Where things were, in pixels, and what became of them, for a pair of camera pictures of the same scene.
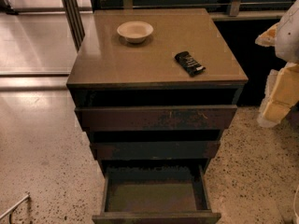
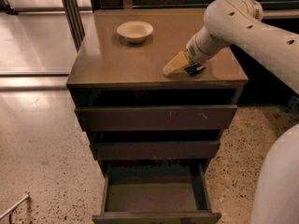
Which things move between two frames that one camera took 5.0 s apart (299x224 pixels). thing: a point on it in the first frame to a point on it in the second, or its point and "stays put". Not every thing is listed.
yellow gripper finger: x=281 y=94 to x=200 y=47
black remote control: x=192 y=66 stays put
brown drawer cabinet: x=155 y=89 stays put
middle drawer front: x=156 y=150 stays put
